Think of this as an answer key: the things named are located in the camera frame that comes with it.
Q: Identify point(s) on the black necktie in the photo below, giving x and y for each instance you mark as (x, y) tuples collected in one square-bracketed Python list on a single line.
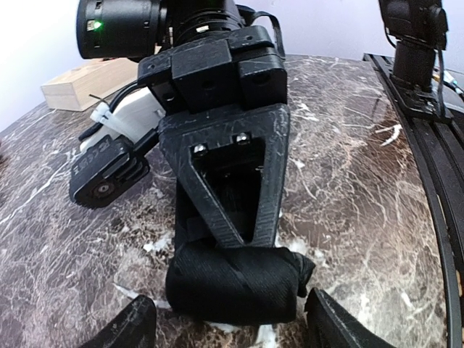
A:
[(248, 286)]

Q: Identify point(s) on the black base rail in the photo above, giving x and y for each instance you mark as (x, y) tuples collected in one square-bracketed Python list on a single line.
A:
[(438, 151)]

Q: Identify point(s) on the wooden compartment box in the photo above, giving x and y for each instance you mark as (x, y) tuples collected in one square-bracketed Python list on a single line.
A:
[(81, 87)]

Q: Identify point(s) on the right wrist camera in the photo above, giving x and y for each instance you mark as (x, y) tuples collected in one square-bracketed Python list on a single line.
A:
[(113, 151)]

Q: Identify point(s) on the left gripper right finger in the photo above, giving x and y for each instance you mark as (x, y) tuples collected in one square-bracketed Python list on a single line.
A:
[(330, 325)]

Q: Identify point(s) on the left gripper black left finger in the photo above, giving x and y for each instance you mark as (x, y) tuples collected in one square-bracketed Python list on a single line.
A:
[(135, 326)]

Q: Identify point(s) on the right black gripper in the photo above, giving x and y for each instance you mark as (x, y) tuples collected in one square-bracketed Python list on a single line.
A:
[(229, 163)]

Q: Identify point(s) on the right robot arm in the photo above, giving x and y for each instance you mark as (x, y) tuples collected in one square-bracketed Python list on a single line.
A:
[(139, 29)]

